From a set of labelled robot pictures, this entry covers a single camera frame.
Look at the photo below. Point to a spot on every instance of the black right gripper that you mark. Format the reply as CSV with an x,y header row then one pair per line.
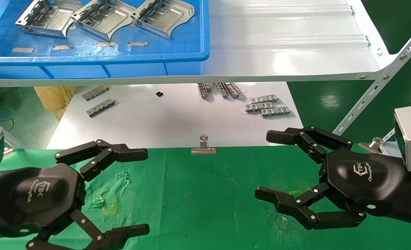
x,y
365,177

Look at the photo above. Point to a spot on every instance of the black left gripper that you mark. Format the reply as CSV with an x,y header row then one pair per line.
x,y
35,198

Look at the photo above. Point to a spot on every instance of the stamped metal bracket part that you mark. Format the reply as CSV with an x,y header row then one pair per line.
x,y
57,21
111,21
170,17

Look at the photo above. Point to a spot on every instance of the silver notched clip strip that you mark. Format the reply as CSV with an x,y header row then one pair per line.
x,y
259,106
275,111
264,99

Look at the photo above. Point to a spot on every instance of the green table cloth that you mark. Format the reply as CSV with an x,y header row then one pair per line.
x,y
205,201

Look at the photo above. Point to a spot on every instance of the grey metal connector strip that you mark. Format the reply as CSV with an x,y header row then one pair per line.
x,y
100,107
95,92

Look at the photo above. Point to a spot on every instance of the white perforated shelf crossbar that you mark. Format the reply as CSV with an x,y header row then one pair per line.
x,y
390,134

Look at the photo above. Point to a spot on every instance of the white shelf board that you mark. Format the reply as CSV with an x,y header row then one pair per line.
x,y
278,52

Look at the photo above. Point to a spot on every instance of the yellow plastic bag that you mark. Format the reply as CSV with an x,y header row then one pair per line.
x,y
54,99

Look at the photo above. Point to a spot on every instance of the blue plastic bin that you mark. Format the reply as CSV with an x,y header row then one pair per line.
x,y
87,69

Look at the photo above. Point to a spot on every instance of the white perforated shelf post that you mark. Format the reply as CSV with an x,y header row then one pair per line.
x,y
10,141
382,76

